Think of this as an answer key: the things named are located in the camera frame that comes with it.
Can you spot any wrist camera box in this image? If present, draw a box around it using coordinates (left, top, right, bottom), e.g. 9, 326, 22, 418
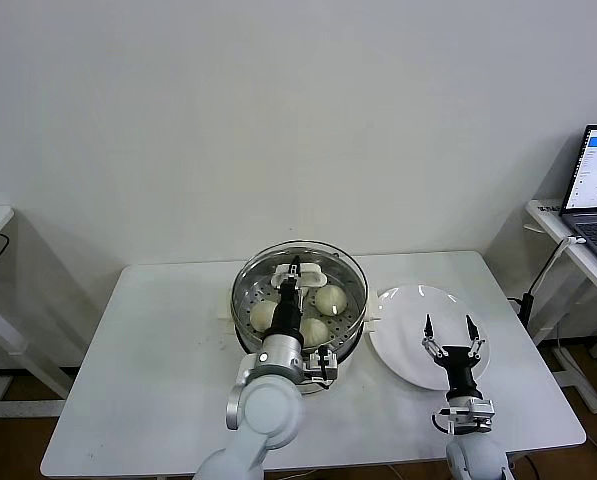
302, 349, 339, 389
465, 398, 496, 426

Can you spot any glass lid with white handle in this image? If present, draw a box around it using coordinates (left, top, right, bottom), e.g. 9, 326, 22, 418
231, 241, 370, 351

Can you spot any white side table with laptop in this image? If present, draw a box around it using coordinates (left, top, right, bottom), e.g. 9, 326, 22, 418
522, 198, 597, 415

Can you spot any white round plate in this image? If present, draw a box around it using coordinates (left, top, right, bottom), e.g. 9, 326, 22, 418
366, 284, 490, 391

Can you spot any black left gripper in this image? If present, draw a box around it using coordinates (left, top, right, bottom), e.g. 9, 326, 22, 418
269, 254, 307, 334

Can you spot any white laptop cable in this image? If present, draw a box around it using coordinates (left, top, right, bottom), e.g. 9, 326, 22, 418
530, 234, 587, 296

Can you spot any perforated steel steamer basket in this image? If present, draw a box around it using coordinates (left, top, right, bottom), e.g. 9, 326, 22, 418
229, 248, 367, 362

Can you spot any white electric cooker base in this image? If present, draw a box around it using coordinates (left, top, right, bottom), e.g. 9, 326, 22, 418
216, 288, 382, 396

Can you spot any black cable plug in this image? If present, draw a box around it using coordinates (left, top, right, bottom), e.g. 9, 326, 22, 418
507, 292, 535, 346

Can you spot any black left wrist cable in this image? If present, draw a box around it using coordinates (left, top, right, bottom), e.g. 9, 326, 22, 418
305, 352, 335, 392

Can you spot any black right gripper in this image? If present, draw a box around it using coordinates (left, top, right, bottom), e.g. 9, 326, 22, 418
420, 313, 488, 399

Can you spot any white steamed baozi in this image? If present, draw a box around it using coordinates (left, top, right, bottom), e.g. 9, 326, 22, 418
314, 284, 349, 317
249, 300, 280, 334
300, 318, 330, 350

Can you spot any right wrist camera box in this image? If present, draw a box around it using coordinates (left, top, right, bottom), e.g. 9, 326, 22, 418
465, 398, 496, 426

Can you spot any grey open laptop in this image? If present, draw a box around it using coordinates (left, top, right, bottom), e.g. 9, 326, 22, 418
559, 124, 597, 279

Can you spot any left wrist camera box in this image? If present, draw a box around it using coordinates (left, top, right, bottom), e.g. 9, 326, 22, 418
302, 349, 339, 389

